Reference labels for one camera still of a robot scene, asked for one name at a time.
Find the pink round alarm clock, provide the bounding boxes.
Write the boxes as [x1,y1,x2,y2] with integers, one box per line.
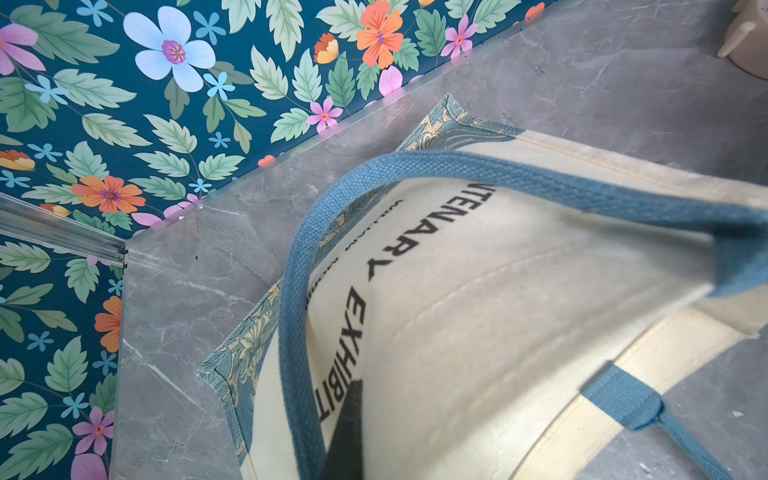
[717,0,767,80]

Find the cream canvas tote bag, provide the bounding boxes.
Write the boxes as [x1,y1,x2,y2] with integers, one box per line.
[199,96,767,479]

